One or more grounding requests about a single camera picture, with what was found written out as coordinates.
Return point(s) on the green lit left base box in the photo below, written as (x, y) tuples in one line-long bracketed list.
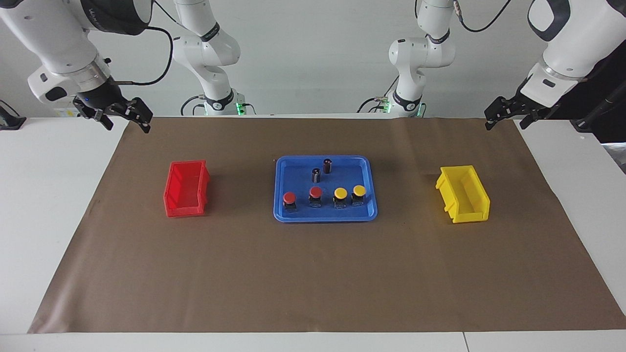
[(385, 105)]

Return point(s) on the red push button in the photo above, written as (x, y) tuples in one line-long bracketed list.
[(289, 197), (315, 192)]

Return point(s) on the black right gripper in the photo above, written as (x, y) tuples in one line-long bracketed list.
[(100, 100)]

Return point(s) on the green lit right base box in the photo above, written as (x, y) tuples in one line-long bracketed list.
[(239, 106)]

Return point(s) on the black device on table edge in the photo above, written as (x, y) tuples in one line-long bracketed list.
[(10, 121)]

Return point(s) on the white wall outlet strip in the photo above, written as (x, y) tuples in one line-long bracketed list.
[(66, 112)]

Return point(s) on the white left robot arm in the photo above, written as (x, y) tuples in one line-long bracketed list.
[(572, 44)]

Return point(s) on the black tripod stand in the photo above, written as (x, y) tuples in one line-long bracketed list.
[(604, 107)]

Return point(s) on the yellow plastic bin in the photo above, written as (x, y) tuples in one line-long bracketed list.
[(464, 195)]

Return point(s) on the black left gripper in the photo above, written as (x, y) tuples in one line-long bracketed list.
[(533, 105)]

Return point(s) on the red plastic bin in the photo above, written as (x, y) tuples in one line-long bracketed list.
[(186, 188)]

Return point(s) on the brown paper mat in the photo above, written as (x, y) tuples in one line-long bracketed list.
[(313, 274)]

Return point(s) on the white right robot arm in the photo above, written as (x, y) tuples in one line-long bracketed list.
[(58, 34)]

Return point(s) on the black cylindrical capacitor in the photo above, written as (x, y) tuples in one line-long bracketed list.
[(316, 175), (327, 165)]

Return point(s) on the blue plastic tray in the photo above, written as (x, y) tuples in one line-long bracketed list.
[(293, 176)]

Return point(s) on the green lit base box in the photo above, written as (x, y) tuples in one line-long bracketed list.
[(385, 105), (239, 106)]

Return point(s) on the yellow push button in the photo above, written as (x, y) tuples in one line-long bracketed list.
[(359, 190), (340, 194)]

